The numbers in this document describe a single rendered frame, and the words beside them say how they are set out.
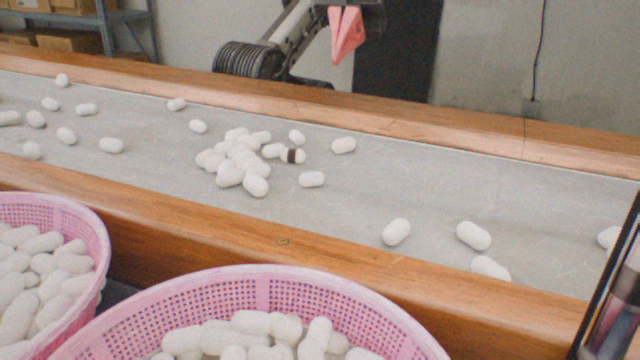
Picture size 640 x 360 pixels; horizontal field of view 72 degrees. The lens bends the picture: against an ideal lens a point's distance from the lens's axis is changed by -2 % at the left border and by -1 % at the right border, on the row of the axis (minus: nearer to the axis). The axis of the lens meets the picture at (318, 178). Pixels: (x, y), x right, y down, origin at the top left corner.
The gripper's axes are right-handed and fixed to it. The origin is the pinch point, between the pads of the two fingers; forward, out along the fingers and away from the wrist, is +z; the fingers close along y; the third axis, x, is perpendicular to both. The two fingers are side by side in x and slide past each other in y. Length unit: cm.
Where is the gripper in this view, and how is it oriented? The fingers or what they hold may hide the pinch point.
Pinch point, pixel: (335, 58)
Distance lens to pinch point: 67.0
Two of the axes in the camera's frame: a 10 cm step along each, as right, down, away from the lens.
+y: 9.3, 1.8, -3.1
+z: -2.8, 9.0, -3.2
